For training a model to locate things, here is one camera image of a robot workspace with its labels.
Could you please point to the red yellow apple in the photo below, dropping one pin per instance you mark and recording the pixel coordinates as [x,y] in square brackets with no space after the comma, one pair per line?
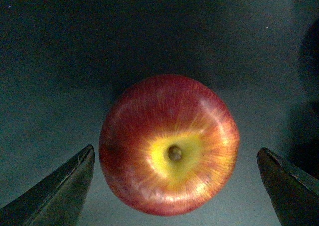
[168,145]

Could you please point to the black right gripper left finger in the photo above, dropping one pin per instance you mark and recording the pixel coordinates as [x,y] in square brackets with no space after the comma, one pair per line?
[58,199]

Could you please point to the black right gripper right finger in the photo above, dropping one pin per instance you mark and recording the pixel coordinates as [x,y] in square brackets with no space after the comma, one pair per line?
[294,193]

